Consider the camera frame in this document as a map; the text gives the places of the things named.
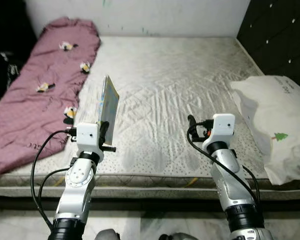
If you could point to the black bag with white print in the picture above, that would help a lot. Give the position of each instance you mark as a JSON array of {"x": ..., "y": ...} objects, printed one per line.
[{"x": 10, "y": 75}]

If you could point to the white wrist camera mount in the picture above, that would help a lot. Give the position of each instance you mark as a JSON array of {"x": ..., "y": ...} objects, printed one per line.
[
  {"x": 87, "y": 135},
  {"x": 222, "y": 127}
]

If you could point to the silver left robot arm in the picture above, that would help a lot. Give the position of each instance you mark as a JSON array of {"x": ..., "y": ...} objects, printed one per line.
[{"x": 75, "y": 195}]

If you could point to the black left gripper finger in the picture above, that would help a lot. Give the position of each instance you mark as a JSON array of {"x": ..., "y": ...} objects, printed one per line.
[{"x": 104, "y": 132}]

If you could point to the purple blanket with penguin print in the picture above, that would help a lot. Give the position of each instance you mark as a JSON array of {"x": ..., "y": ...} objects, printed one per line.
[{"x": 40, "y": 100}]

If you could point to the white pillow with tree print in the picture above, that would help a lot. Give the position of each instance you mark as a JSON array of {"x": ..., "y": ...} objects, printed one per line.
[{"x": 275, "y": 115}]

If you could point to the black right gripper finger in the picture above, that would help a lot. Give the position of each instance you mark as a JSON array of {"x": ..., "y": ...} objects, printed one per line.
[{"x": 191, "y": 122}]

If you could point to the grey robot right leg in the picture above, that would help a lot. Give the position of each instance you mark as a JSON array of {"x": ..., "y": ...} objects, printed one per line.
[{"x": 180, "y": 236}]

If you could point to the grey robot leg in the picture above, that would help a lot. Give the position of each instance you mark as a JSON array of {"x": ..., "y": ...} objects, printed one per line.
[
  {"x": 180, "y": 236},
  {"x": 107, "y": 235}
]

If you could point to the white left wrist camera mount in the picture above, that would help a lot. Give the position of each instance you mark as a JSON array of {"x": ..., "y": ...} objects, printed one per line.
[{"x": 87, "y": 135}]

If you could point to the dark tufted headboard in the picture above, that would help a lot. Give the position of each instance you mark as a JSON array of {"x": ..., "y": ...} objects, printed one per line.
[{"x": 280, "y": 35}]

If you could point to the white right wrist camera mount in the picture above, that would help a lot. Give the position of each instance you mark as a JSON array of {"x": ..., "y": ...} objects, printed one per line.
[{"x": 222, "y": 127}]

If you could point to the blue children's book yellow border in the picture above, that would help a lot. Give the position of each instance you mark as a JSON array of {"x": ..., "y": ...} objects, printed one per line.
[{"x": 110, "y": 107}]

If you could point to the white quilted mattress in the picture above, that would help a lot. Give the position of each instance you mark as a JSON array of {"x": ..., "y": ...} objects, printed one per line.
[{"x": 175, "y": 85}]

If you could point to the grey robot left leg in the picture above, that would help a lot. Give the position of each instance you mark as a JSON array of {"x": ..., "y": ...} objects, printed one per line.
[{"x": 107, "y": 235}]

